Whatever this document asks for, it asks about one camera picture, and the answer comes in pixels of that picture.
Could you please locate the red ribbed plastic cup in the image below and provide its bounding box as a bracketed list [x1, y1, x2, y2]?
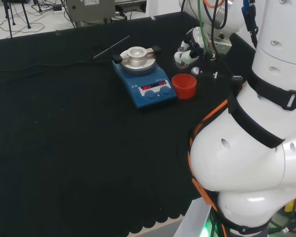
[172, 73, 197, 100]

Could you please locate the orange cable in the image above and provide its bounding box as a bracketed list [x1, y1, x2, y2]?
[187, 98, 236, 237]

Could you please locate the black bench cloth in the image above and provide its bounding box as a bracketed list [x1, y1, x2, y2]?
[0, 11, 257, 237]

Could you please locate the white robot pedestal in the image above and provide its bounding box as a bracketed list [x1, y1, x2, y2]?
[174, 198, 213, 237]

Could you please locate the thin metal probe rod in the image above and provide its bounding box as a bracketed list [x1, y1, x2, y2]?
[93, 35, 131, 59]

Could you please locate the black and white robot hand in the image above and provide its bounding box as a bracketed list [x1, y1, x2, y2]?
[174, 39, 206, 69]

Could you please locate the clear round-bottom glass flask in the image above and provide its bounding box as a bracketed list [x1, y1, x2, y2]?
[175, 45, 191, 70]

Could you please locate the green cable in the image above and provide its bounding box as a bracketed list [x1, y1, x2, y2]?
[196, 0, 214, 58]

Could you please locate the grey metal box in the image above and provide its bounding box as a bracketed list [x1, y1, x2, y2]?
[66, 0, 116, 23]

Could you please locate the black tripod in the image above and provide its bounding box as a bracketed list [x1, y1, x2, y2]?
[1, 0, 17, 39]
[20, 0, 33, 29]

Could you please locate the heater with blue base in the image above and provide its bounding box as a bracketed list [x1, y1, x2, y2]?
[112, 45, 178, 110]

